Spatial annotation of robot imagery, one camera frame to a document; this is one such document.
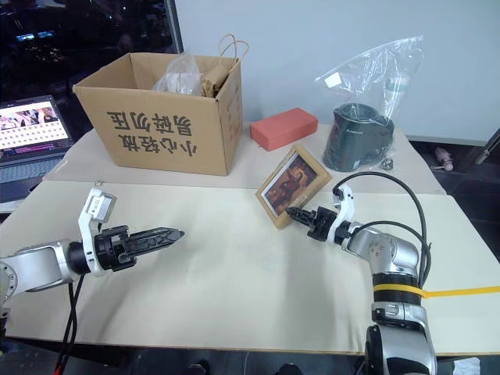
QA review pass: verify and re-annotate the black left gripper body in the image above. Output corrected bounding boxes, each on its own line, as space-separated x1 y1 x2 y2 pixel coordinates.
95 225 138 273

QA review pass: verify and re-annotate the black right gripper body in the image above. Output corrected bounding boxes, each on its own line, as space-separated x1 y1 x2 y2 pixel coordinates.
305 206 339 242

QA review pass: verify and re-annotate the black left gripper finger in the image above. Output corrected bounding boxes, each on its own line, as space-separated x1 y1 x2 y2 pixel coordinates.
123 236 184 260
127 226 187 247

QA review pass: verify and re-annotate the wooden picture frame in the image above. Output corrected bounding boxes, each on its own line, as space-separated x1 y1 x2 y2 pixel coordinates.
255 142 334 231

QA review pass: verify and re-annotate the red rectangular block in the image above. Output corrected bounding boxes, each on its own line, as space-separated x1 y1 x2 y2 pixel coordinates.
249 107 320 152

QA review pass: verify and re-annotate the black electric kettle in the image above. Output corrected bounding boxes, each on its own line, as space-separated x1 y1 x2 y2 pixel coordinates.
321 102 396 173

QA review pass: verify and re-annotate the printed cardboard box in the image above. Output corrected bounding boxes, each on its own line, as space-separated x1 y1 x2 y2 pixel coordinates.
72 52 244 177

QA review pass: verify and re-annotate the pink object on floor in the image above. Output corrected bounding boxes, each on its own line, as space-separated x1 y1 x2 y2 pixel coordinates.
434 147 456 172

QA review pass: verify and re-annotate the open laptop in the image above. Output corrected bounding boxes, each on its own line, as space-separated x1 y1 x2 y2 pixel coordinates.
0 95 76 214

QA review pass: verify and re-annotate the large clear zip bag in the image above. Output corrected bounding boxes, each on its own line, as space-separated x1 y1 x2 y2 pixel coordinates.
315 34 425 173

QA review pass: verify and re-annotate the yellow tape strip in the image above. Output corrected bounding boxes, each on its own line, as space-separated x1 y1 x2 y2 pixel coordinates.
420 285 500 300

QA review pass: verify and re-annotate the crumpled clear plastic bag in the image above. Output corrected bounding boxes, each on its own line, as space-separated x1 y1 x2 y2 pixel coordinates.
152 52 205 97

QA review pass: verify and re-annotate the grey metal table leg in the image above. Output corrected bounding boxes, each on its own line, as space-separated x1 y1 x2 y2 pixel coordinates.
473 127 500 166

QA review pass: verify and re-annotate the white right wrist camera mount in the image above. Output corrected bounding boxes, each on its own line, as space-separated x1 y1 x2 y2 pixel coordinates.
326 184 357 248

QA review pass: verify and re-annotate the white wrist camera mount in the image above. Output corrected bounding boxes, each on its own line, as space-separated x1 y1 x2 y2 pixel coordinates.
326 184 357 248
77 187 118 277

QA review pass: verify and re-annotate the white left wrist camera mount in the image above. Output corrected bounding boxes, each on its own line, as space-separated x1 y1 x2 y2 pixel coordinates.
77 187 118 277

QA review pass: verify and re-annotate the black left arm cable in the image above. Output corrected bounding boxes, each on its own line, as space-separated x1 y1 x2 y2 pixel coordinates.
53 273 85 375

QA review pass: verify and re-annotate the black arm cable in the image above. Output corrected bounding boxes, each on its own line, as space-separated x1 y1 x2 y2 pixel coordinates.
53 273 85 375
331 171 433 291

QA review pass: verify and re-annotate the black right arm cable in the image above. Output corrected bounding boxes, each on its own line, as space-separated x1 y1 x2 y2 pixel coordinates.
331 171 433 291

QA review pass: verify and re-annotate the brown paper bag with handles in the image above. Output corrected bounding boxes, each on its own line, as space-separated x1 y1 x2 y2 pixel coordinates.
200 34 251 99

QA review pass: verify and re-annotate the grey metal window post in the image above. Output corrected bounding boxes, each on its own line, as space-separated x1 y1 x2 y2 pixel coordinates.
170 0 185 56

